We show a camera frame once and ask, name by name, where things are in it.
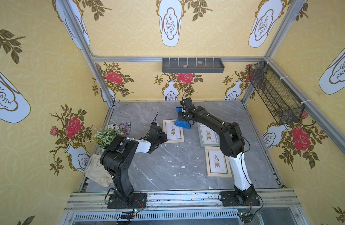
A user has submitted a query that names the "blue microfiber cloth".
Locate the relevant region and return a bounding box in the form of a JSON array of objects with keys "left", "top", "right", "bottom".
[{"left": 174, "top": 107, "right": 191, "bottom": 129}]

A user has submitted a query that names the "beige picture frame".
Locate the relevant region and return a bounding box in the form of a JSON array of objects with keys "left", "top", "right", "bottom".
[
  {"left": 205, "top": 146, "right": 232, "bottom": 178},
  {"left": 163, "top": 120, "right": 185, "bottom": 143}
]

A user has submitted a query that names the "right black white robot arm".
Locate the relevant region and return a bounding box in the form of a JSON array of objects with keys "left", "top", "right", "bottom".
[{"left": 179, "top": 99, "right": 258, "bottom": 206}]

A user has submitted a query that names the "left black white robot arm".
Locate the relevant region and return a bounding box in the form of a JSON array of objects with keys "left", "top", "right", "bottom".
[{"left": 100, "top": 122, "right": 168, "bottom": 205}]

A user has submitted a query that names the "floral patterned box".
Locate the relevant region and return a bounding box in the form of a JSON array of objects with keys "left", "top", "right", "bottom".
[{"left": 107, "top": 122, "right": 131, "bottom": 135}]

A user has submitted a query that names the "potted green plant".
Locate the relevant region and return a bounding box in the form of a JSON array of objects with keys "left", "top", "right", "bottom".
[{"left": 91, "top": 126, "right": 122, "bottom": 149}]

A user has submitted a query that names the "beige work glove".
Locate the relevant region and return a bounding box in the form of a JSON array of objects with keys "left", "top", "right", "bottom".
[{"left": 85, "top": 154, "right": 113, "bottom": 188}]

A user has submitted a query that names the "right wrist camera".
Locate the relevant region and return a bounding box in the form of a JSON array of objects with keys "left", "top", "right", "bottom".
[{"left": 180, "top": 98, "right": 195, "bottom": 112}]

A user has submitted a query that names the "grey-green picture frame middle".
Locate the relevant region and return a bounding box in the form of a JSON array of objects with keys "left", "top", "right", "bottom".
[{"left": 197, "top": 123, "right": 219, "bottom": 147}]

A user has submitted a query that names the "grey wall shelf tray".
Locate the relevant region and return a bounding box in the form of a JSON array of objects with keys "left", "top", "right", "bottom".
[{"left": 162, "top": 57, "right": 225, "bottom": 74}]

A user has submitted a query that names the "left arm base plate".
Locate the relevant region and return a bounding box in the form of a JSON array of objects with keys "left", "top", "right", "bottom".
[{"left": 107, "top": 193, "right": 147, "bottom": 209}]

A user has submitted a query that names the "black wire mesh basket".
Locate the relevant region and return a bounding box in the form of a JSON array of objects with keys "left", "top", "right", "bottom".
[{"left": 247, "top": 62, "right": 305, "bottom": 125}]

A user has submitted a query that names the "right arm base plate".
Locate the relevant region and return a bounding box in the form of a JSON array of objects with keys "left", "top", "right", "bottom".
[{"left": 218, "top": 190, "right": 261, "bottom": 207}]

